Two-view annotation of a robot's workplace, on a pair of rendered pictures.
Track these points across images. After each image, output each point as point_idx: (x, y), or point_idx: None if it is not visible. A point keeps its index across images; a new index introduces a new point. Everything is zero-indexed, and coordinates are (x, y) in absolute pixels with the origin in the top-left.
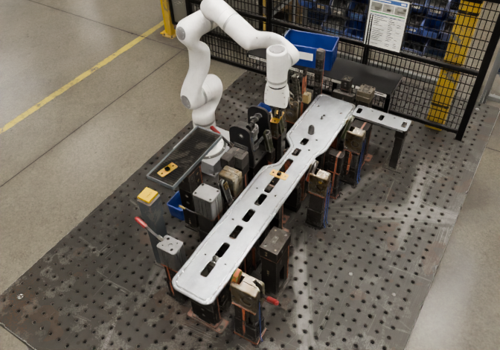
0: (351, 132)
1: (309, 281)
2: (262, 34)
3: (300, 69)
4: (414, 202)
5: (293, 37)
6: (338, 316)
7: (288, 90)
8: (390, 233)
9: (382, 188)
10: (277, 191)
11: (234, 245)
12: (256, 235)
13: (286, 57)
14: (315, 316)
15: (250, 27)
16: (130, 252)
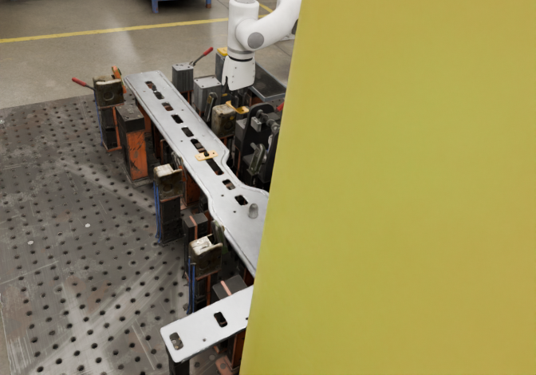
0: (206, 235)
1: (115, 194)
2: None
3: None
4: (96, 364)
5: None
6: (65, 192)
7: (228, 67)
8: (88, 293)
9: (154, 340)
10: (186, 144)
11: (155, 100)
12: (151, 113)
13: (230, 11)
14: (82, 180)
15: None
16: None
